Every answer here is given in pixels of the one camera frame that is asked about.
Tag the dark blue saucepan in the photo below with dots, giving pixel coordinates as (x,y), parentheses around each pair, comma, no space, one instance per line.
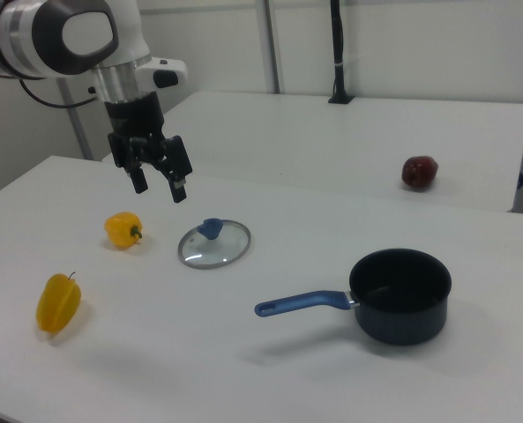
(402,304)

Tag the long yellow pepper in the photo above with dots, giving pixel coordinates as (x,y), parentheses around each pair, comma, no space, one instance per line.
(58,303)

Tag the black camera pole with base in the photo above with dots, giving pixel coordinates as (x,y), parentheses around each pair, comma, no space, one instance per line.
(339,57)

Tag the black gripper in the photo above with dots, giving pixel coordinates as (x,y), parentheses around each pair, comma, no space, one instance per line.
(134,115)

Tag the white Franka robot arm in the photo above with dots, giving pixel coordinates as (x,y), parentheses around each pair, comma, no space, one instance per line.
(45,35)

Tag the grey metal frame leg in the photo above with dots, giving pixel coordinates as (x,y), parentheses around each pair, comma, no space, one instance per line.
(78,123)

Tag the yellow bell pepper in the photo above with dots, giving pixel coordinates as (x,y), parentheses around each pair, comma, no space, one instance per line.
(121,230)

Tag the glass lid with blue knob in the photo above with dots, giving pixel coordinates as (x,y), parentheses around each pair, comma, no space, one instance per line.
(214,243)

